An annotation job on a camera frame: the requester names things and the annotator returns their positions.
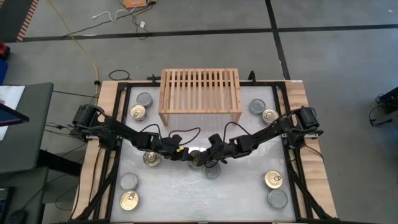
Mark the orange box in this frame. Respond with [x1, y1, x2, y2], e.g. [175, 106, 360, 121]
[123, 0, 147, 9]

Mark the dark laptop screen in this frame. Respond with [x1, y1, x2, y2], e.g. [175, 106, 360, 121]
[0, 102, 30, 127]

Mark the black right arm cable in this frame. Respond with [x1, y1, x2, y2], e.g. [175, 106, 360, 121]
[222, 121, 253, 139]

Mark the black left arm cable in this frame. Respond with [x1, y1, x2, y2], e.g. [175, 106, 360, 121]
[136, 123, 162, 141]

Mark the black desk leg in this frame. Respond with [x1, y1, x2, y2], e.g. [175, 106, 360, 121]
[37, 149, 83, 178]

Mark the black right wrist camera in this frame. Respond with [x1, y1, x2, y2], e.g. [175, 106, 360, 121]
[207, 133, 225, 146]

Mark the coiled black cable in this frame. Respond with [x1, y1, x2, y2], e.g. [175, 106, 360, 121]
[108, 68, 131, 81]

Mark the Wild Planet salmon can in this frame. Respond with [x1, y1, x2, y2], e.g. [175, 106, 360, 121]
[188, 149, 206, 169]
[129, 104, 147, 122]
[261, 108, 280, 126]
[264, 169, 284, 190]
[119, 190, 141, 212]
[142, 150, 162, 168]

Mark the red object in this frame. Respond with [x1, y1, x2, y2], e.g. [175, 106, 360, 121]
[0, 42, 11, 60]

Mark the white cable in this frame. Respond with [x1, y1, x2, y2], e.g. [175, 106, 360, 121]
[92, 10, 137, 22]

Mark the Bumble Bee tuna can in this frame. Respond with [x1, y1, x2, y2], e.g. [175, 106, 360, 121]
[267, 189, 289, 210]
[249, 98, 267, 116]
[136, 91, 154, 109]
[119, 172, 140, 192]
[203, 161, 222, 180]

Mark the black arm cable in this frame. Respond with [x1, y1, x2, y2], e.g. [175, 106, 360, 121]
[136, 123, 162, 141]
[222, 121, 253, 139]

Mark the black equipment with cables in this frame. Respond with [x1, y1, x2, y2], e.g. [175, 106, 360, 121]
[368, 86, 398, 127]

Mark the black floor cable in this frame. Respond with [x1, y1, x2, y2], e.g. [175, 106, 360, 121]
[60, 2, 156, 40]

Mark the blue object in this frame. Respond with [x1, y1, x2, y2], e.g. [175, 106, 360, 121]
[0, 58, 9, 85]

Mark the dark mat orange trim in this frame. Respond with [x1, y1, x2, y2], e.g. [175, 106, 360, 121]
[0, 0, 40, 43]

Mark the white paper sheet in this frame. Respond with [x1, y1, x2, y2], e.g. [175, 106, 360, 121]
[0, 85, 25, 141]

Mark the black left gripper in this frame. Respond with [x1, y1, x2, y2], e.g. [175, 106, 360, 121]
[155, 136, 193, 163]

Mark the dark keyboard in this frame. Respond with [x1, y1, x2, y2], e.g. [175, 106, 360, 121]
[0, 186, 15, 224]

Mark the black left camera cable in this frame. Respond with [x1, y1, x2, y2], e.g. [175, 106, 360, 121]
[167, 126, 201, 146]

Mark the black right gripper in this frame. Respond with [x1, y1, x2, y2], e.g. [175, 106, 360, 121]
[198, 141, 239, 166]

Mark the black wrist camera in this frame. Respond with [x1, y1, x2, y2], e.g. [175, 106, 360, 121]
[207, 133, 225, 146]
[169, 134, 184, 147]

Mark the yellow cable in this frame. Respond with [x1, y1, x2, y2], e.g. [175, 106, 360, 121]
[46, 0, 100, 84]

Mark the grey desk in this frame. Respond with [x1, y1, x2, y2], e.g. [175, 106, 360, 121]
[0, 166, 50, 224]
[0, 82, 55, 175]

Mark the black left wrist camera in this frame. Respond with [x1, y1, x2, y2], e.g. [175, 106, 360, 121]
[169, 134, 184, 147]

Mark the wooden slatted shelf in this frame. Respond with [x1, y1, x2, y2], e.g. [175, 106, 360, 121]
[157, 68, 244, 127]

